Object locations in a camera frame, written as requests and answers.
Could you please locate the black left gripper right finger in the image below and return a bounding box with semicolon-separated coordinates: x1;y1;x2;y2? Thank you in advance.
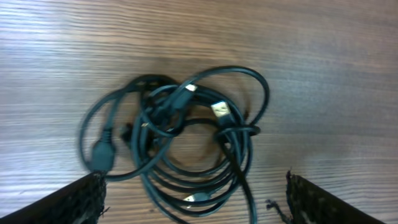
286;172;384;224

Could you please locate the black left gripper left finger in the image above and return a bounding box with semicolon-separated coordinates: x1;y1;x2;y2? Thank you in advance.
1;172;106;224

